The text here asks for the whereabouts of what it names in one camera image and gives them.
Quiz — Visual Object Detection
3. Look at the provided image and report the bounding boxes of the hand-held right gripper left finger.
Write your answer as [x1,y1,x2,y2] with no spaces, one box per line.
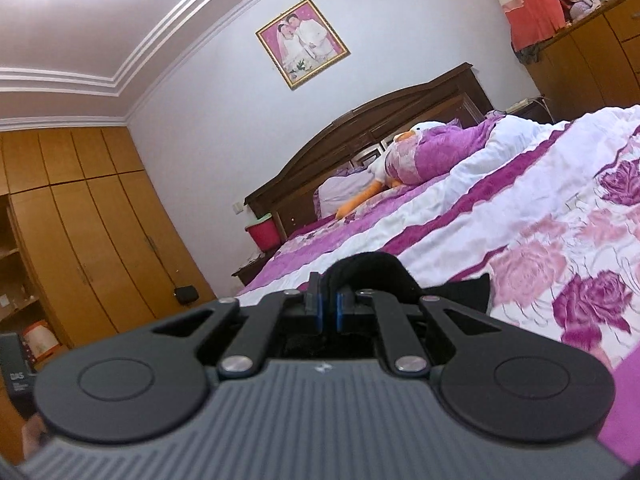
[150,271,329,379]

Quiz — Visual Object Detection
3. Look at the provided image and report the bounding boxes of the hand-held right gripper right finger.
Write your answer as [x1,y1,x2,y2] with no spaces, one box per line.
[336,287,503,379]

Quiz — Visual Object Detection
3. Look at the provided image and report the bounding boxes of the black button cardigan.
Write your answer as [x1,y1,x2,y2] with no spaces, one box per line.
[280,252,493,358]

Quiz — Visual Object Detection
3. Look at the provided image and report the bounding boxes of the person's left hand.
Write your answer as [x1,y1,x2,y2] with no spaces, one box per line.
[22,412,48,461]

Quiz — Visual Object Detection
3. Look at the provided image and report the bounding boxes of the orange white box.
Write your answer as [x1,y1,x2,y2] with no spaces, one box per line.
[27,321,63,361]

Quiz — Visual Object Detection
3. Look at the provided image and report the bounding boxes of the dark wooden nightstand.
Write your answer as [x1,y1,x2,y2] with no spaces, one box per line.
[231,252,266,286]

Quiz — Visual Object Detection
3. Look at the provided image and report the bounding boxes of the pink bucket with green rim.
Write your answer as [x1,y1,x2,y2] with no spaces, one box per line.
[244,214,281,251]

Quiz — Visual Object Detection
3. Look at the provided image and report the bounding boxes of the lilac pillow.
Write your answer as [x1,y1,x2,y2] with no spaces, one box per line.
[315,167,376,218]

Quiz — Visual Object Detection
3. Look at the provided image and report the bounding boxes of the dark wooden headboard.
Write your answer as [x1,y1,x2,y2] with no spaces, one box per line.
[243,62,496,241]

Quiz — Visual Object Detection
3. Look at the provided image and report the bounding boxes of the white duck plush toy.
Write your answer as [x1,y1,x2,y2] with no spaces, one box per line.
[335,121,446,221]

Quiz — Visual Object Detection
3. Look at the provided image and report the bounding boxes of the light wooden wardrobe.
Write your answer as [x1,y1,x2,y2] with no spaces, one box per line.
[0,125,216,466]

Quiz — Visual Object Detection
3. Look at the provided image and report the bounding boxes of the purple floral pillow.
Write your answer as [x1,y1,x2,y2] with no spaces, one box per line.
[385,115,506,188]

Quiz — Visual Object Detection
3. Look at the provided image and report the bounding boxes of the purple floral quilt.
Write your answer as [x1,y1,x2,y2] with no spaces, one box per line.
[235,105,640,480]

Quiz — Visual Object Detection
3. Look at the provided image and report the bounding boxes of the light wooden dresser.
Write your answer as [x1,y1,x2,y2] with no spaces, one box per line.
[520,0,640,123]

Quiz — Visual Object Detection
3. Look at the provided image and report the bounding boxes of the pink coral curtain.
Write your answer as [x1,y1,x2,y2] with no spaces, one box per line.
[475,0,568,53]

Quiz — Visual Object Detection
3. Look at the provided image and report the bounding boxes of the framed wall photo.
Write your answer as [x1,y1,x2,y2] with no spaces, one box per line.
[256,0,350,91]

